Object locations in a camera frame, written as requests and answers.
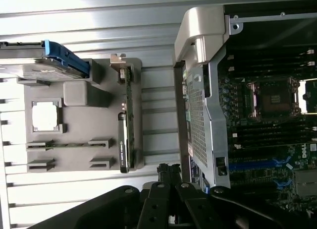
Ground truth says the blue card retainer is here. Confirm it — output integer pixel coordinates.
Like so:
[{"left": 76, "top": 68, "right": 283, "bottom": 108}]
[{"left": 202, "top": 175, "right": 211, "bottom": 194}]

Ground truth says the green motherboard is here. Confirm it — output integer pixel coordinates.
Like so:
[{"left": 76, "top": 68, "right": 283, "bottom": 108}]
[{"left": 217, "top": 50, "right": 317, "bottom": 215}]

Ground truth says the blue expansion slot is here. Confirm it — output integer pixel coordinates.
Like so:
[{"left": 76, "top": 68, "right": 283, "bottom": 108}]
[{"left": 229, "top": 159, "right": 293, "bottom": 171}]

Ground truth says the green RAM stick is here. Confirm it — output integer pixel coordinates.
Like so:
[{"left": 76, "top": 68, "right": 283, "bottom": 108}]
[{"left": 27, "top": 142, "right": 109, "bottom": 149}]

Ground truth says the black RAM slot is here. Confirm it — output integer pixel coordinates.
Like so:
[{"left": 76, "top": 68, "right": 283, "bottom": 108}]
[
  {"left": 232, "top": 123, "right": 317, "bottom": 132},
  {"left": 232, "top": 131, "right": 317, "bottom": 141}
]

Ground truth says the grey parts rack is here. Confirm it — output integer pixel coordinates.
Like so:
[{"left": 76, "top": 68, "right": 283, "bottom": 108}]
[{"left": 17, "top": 57, "right": 144, "bottom": 171}]

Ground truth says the grey chipset heatsink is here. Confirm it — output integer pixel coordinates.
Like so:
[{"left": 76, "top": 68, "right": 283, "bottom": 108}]
[{"left": 294, "top": 169, "right": 317, "bottom": 195}]

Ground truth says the CPU socket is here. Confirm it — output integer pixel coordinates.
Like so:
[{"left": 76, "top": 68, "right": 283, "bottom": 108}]
[{"left": 244, "top": 77, "right": 302, "bottom": 118}]

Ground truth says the silver CPU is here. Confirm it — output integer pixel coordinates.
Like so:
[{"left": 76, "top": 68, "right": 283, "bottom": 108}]
[{"left": 32, "top": 103, "right": 60, "bottom": 132}]

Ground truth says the metal socket cover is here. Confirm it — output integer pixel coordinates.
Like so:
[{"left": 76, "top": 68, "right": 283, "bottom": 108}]
[{"left": 298, "top": 79, "right": 317, "bottom": 115}]

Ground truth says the open black PC case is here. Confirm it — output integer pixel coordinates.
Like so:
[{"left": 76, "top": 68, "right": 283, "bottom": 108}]
[{"left": 173, "top": 4, "right": 317, "bottom": 229}]

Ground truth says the hard disk with blue carrier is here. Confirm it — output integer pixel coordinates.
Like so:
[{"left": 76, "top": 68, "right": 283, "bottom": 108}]
[{"left": 0, "top": 40, "right": 90, "bottom": 80}]

